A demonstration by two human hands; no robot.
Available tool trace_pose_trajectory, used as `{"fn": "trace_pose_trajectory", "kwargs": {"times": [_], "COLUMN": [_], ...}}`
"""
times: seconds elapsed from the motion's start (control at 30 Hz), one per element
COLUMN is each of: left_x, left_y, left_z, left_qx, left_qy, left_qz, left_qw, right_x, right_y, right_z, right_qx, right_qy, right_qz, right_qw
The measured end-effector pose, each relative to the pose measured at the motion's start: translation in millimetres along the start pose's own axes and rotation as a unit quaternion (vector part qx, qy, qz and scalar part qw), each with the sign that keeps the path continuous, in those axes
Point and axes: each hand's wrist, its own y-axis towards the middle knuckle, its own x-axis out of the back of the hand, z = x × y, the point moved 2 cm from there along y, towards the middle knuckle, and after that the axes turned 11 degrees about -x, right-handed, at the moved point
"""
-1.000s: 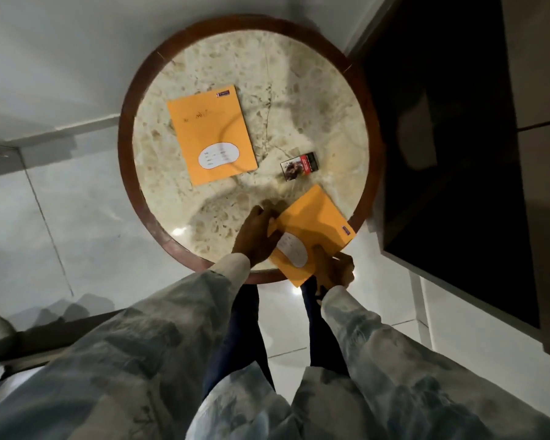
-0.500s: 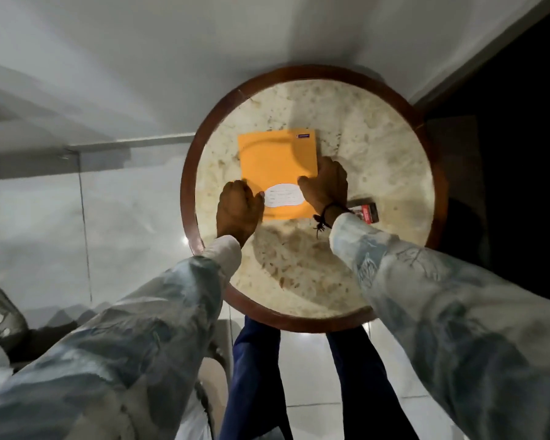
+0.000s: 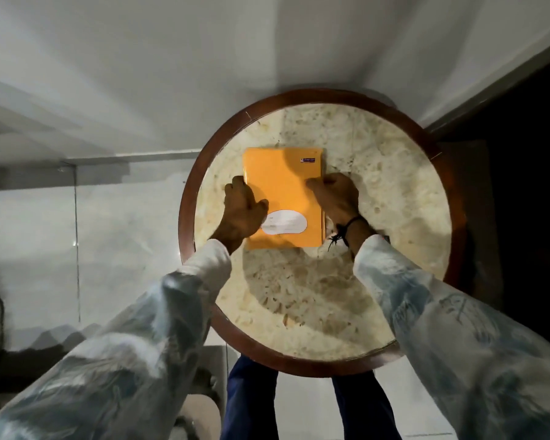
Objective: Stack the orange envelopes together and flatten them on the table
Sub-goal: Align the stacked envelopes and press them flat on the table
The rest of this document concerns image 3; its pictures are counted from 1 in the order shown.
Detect person's right leg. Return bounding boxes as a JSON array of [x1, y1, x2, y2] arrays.
[[332, 371, 402, 440]]

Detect person's left hand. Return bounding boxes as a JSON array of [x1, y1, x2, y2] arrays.
[[210, 176, 270, 254]]

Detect person's left leg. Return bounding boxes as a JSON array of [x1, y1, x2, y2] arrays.
[[220, 355, 280, 440]]

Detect round marble table, wooden rim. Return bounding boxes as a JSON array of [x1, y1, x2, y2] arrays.
[[178, 89, 467, 378]]

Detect orange notebook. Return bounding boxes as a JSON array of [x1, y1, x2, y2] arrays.
[[242, 147, 326, 251]]

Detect person's right hand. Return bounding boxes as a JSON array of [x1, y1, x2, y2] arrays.
[[305, 173, 365, 230]]

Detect black thread wristband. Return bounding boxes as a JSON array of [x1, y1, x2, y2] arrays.
[[328, 215, 370, 251]]

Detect person's leg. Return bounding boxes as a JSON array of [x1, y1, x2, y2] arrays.
[[220, 355, 280, 440], [332, 371, 402, 440]]

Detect person's left forearm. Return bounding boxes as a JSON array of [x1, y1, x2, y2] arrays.
[[0, 239, 233, 440]]

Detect person's right forearm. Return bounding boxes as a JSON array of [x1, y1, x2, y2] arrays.
[[352, 234, 550, 440]]

